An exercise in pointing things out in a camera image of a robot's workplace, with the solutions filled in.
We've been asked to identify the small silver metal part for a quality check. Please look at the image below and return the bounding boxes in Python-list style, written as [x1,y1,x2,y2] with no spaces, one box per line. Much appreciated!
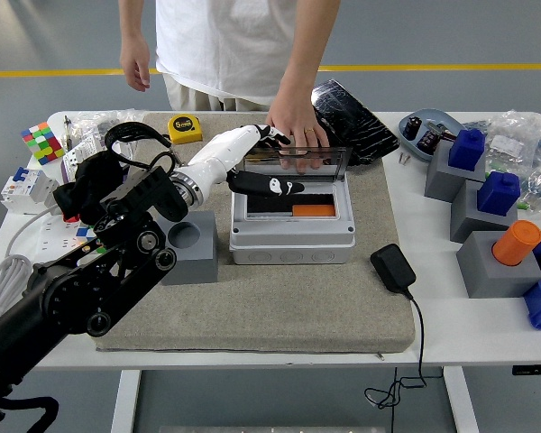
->
[426,120,457,141]

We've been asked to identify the transparent hinged box lid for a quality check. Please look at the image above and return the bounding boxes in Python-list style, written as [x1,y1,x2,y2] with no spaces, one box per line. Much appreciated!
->
[234,144,353,184]

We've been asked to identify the small colourful puzzle cube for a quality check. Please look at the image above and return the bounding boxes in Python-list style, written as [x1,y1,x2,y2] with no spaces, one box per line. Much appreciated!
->
[75,224,105,253]

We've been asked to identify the grey electrical enclosure box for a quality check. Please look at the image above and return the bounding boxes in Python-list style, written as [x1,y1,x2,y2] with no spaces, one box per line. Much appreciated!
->
[229,175,357,266]

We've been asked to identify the white table leg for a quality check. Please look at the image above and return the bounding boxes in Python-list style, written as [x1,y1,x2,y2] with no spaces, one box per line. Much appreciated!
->
[442,367,479,433]
[110,369,142,433]

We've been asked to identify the square yellow tape measure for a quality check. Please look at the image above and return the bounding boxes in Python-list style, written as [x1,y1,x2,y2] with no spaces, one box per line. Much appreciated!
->
[168,114,205,145]

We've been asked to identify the grey-brown fabric mat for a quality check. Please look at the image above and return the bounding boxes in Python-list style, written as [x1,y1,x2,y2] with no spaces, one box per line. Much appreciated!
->
[88,111,417,354]

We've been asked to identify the grey block with round hole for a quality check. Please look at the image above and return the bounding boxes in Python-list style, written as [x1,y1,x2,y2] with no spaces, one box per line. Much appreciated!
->
[160,210,220,286]

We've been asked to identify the white power strip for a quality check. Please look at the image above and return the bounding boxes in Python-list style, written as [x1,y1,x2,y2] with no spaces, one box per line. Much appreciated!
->
[26,211,96,272]

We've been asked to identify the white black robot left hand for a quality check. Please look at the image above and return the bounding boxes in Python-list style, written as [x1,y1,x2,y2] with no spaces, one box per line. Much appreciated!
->
[175,124,306,204]

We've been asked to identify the black capacitor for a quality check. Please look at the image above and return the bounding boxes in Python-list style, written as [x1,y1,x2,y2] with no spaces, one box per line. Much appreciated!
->
[404,115,424,140]
[417,129,443,152]

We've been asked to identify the person's right hand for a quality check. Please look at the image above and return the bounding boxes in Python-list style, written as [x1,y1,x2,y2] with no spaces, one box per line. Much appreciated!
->
[119,38,152,93]

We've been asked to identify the black power adapter with cord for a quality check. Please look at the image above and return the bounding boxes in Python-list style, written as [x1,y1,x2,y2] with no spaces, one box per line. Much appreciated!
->
[363,243,429,410]

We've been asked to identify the clear plastic parts bags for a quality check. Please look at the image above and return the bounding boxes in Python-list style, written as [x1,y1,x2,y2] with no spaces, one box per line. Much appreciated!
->
[462,110,541,213]

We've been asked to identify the black box with cracked lid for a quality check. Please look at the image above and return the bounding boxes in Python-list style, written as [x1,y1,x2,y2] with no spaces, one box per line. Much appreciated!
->
[310,79,401,167]

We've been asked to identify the clear plastic bag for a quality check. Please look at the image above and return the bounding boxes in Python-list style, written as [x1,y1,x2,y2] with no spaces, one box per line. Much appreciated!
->
[49,107,145,150]

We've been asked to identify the white power cable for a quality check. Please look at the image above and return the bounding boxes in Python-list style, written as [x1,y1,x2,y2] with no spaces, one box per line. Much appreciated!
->
[0,202,62,333]

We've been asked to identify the blue block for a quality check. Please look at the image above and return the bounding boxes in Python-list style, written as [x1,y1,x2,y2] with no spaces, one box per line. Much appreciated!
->
[476,170,522,217]
[448,129,486,171]

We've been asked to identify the black cloth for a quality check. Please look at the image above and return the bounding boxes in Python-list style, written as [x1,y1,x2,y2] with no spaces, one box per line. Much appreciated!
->
[52,151,127,226]

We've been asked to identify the person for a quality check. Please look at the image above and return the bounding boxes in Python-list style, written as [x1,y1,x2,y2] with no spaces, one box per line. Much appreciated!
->
[155,0,330,113]

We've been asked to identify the blue-grey oval tray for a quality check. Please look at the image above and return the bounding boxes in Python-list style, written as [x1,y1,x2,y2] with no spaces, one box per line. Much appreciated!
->
[397,107,463,163]

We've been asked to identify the white purple card box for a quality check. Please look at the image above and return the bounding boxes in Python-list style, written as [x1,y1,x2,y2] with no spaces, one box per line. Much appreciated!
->
[60,134,112,181]

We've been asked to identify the person's left hand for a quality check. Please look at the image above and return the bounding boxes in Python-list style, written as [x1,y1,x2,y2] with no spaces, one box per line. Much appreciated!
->
[265,97,331,175]

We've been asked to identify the white circuit breaker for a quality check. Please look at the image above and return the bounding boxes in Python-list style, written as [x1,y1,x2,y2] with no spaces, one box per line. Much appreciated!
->
[0,165,60,216]

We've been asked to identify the large colourful puzzle cube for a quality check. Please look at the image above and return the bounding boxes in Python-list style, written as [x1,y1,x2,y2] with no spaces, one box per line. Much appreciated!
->
[21,122,67,166]

